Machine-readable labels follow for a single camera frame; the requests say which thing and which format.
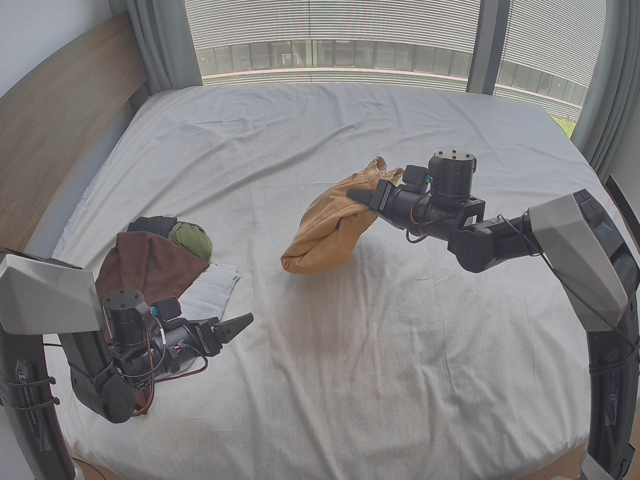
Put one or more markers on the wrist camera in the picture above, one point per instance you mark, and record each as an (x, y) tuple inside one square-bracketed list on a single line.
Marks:
[(166, 308), (415, 175)]

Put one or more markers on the black garment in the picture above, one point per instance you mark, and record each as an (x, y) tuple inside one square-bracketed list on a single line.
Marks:
[(150, 225)]

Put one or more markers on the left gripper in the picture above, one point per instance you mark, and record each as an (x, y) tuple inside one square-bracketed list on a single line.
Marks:
[(192, 340)]

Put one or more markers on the window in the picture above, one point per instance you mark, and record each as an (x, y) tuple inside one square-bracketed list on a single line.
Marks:
[(330, 18)]

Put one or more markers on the brown garment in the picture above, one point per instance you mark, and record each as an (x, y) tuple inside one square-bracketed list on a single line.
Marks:
[(150, 263)]

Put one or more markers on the bed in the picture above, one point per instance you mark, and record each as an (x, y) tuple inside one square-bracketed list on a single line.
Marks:
[(320, 133)]

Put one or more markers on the green garment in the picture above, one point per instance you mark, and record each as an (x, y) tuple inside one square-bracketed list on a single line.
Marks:
[(192, 240)]

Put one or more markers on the pale grey garment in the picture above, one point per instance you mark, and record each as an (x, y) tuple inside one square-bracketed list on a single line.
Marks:
[(210, 290)]

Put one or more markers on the grey-green curtain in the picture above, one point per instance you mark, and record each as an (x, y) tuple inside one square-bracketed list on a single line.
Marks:
[(612, 93), (160, 28)]

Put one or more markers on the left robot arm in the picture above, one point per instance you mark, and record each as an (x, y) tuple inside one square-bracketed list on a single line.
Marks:
[(50, 293)]

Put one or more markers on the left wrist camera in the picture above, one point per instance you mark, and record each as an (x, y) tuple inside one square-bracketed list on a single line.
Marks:
[(166, 308)]

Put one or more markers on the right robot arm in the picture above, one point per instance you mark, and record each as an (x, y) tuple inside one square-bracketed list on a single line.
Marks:
[(575, 248)]

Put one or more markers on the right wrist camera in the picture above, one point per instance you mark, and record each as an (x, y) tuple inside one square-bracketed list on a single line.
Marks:
[(415, 175)]

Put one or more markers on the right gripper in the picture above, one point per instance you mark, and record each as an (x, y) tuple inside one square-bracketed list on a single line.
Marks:
[(400, 205)]

